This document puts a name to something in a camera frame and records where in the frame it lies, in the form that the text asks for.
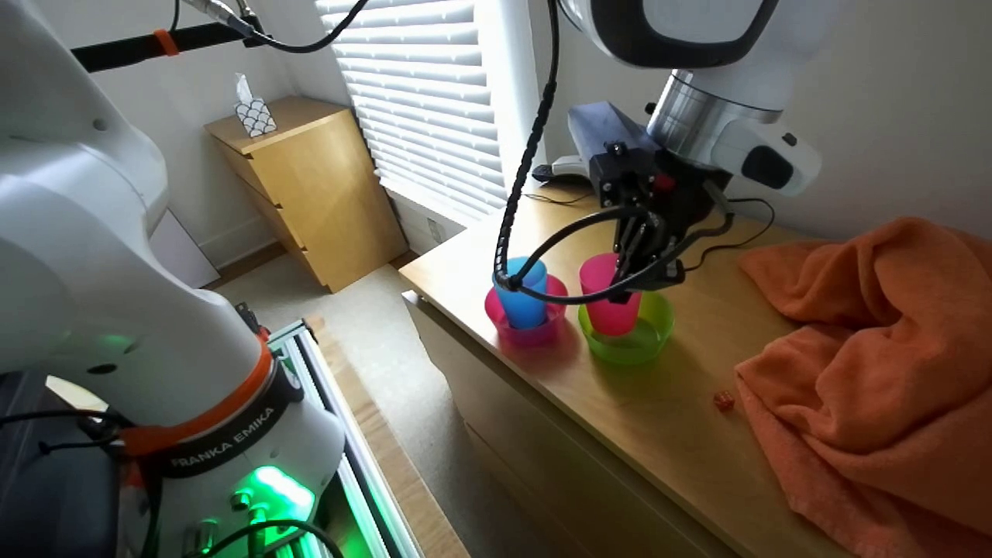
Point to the patterned tissue box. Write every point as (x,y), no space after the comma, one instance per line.
(256,114)

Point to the pink plastic bowl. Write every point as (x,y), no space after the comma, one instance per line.
(517,332)

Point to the white window blinds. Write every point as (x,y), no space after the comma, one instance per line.
(423,104)

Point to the small wooden side cabinet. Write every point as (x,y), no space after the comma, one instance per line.
(312,197)

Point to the orange towel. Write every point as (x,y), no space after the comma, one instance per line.
(877,361)

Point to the pink plastic cup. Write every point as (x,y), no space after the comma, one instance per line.
(611,300)

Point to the black bar with orange tape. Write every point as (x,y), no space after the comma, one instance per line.
(157,45)

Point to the light wooden cabinet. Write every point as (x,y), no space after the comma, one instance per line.
(620,437)

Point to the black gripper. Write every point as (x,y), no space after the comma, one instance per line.
(672,192)

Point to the green plastic bowl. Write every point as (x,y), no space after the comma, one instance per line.
(645,335)

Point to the dark wrist camera box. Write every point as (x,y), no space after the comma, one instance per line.
(610,141)

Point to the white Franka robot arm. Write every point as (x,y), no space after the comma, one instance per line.
(104,258)

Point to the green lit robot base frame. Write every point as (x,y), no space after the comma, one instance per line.
(312,499)

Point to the small red object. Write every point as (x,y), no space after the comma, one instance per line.
(723,401)

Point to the blue plastic cup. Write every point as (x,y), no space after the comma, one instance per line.
(523,300)

